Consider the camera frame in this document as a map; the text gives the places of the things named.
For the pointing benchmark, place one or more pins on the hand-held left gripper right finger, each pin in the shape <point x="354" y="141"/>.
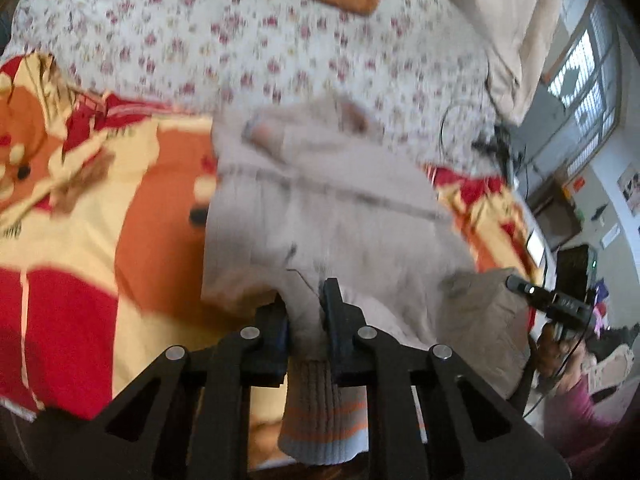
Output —
<point x="331" y="325"/>

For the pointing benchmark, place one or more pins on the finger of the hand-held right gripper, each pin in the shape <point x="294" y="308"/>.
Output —
<point x="522" y="287"/>

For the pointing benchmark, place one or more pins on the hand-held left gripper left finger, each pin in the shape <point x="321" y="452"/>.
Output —
<point x="279" y="332"/>

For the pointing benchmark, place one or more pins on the beige jacket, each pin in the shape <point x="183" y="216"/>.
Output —
<point x="325" y="220"/>

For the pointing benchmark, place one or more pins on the person's right hand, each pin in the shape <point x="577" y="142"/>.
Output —
<point x="552" y="355"/>

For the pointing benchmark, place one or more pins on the wooden cabinet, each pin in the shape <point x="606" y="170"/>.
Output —
<point x="557" y="215"/>

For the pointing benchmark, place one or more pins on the barred window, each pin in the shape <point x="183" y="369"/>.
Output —
<point x="585" y="85"/>

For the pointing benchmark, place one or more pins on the orange yellow red printed blanket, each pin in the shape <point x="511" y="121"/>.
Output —
<point x="80" y="240"/>

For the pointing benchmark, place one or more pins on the beige pillow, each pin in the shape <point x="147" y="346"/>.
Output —
<point x="510" y="25"/>

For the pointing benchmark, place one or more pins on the floral bed sheet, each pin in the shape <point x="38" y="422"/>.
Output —
<point x="240" y="45"/>

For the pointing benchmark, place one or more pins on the wall poster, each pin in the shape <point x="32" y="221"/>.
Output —
<point x="631" y="185"/>

